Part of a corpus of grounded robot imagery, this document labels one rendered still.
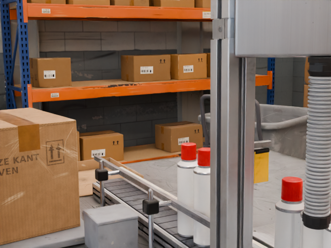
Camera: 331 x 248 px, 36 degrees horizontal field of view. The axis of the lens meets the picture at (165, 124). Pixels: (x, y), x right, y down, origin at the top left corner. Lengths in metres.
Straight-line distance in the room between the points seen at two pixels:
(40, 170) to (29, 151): 0.06
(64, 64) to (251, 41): 3.94
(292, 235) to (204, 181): 0.26
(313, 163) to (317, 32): 0.16
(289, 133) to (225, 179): 2.66
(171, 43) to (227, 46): 5.21
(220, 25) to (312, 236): 0.35
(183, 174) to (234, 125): 0.43
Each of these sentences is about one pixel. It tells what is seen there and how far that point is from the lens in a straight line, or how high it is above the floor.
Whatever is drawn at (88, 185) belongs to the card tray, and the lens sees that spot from 1.71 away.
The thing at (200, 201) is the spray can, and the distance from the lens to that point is 1.05.
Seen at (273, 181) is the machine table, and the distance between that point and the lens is 1.76.
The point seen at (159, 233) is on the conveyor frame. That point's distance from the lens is 1.18.
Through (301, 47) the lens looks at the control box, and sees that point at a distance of 0.63.
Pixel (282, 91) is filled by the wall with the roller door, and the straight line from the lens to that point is 6.99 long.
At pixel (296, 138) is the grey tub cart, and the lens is 3.47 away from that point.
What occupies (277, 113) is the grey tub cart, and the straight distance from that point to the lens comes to 3.98.
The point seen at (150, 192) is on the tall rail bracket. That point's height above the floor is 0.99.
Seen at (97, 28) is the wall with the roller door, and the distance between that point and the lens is 5.46.
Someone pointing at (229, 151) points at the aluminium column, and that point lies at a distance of 0.68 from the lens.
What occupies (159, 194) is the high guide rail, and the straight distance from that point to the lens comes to 1.17.
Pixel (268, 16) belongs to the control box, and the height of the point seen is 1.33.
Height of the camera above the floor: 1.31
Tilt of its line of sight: 9 degrees down
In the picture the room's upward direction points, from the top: 1 degrees counter-clockwise
